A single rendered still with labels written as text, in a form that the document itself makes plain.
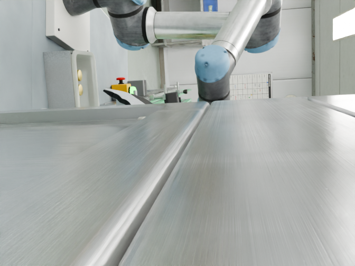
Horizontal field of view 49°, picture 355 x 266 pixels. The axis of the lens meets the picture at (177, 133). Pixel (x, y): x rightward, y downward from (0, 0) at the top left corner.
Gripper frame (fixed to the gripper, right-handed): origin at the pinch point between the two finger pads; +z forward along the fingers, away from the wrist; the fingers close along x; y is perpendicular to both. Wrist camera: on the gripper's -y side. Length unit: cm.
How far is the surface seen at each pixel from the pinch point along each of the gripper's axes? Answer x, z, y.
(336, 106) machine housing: -29, -4, -48
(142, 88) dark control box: 77, -41, 80
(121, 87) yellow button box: 61, -25, 64
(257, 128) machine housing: -35, 6, -50
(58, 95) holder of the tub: 24.8, 5.1, 28.2
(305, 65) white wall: 393, -443, 306
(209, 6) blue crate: 453, -254, 291
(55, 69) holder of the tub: 30.4, 7.1, 24.1
